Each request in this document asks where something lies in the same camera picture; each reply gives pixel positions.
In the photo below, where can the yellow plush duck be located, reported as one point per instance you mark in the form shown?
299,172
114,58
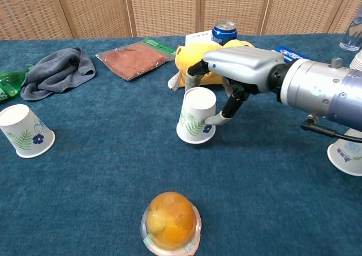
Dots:
186,55

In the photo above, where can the white printed paper cup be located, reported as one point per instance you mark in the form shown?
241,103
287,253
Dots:
195,108
22,125
357,62
345,157

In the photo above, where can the orange fruit jelly cup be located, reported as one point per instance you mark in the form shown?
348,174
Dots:
169,222

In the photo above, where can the blue toothpaste box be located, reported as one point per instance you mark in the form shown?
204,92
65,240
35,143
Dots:
285,53

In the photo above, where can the blue drink can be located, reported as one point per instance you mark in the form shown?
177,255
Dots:
223,35

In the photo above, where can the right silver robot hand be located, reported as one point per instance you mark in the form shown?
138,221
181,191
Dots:
243,66

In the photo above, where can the green plastic soda bottle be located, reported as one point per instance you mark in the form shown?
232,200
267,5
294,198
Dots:
8,83

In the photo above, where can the white cardboard box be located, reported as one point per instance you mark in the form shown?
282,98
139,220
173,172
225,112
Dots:
198,38

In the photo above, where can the clear plastic water bottle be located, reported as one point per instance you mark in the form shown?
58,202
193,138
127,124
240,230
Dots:
352,38

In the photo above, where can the grey microfibre cloth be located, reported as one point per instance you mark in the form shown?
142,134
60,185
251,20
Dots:
56,72

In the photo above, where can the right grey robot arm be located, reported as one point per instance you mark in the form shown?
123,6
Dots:
316,89

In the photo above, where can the blue felt table cover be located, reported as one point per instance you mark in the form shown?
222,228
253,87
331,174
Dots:
85,182

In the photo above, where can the brown cloth in clear packet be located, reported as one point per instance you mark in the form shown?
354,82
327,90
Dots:
133,57

